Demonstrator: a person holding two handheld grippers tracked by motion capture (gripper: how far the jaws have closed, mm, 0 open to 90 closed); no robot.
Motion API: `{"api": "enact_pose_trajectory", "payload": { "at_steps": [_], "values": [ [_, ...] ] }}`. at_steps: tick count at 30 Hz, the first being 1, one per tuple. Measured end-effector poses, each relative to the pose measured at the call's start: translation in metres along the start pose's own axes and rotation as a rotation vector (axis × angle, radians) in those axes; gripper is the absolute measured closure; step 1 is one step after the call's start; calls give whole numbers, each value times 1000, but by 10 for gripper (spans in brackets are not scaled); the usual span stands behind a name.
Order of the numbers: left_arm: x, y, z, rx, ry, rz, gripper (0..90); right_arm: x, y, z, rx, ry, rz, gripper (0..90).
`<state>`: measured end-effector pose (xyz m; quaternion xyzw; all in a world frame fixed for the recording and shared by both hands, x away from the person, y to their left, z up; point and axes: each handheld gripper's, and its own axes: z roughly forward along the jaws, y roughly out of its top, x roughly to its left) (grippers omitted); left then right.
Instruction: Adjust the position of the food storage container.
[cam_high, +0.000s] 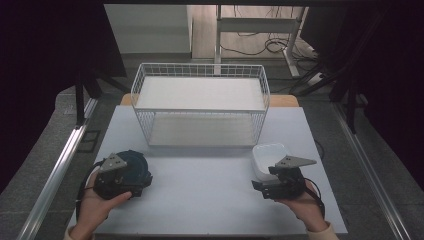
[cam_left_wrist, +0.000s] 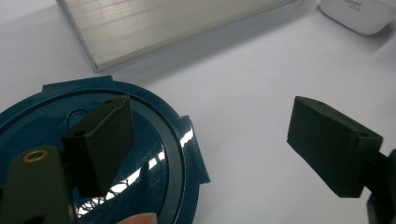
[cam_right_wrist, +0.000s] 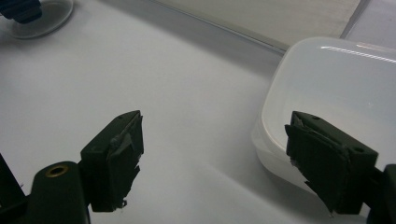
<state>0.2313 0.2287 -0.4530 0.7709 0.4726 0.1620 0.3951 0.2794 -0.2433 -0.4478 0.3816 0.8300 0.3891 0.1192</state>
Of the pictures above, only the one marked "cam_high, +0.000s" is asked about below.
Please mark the white rectangular plastic container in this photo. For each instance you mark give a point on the white rectangular plastic container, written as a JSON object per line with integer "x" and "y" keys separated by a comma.
{"x": 266, "y": 160}

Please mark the dark curtain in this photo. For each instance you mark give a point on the dark curtain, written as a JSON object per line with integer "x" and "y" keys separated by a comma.
{"x": 393, "y": 66}
{"x": 40, "y": 66}

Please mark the round container with dark blue lid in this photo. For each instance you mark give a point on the round container with dark blue lid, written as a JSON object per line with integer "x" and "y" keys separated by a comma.
{"x": 133, "y": 165}

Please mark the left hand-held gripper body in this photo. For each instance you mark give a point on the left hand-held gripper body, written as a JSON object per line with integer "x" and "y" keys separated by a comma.
{"x": 111, "y": 180}

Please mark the white power strip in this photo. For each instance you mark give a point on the white power strip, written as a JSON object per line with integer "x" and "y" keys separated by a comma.
{"x": 315, "y": 78}

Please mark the black square floor frame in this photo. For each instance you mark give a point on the black square floor frame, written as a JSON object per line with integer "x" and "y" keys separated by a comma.
{"x": 89, "y": 141}

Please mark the white metal desk frame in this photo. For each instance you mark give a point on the white metal desk frame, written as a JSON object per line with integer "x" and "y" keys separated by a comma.
{"x": 256, "y": 25}

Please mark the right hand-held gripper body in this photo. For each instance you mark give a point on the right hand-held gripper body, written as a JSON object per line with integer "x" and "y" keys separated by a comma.
{"x": 288, "y": 181}

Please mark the person's left hand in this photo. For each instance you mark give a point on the person's left hand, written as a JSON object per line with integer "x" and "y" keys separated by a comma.
{"x": 91, "y": 206}

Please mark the aluminium rail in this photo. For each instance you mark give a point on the aluminium rail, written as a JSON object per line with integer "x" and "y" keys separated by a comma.
{"x": 373, "y": 173}
{"x": 53, "y": 176}

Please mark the black metal stand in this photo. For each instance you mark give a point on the black metal stand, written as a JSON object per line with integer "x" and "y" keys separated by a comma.
{"x": 350, "y": 100}
{"x": 80, "y": 100}

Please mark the person's right hand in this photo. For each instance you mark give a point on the person's right hand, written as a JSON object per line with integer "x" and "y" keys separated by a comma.
{"x": 308, "y": 210}

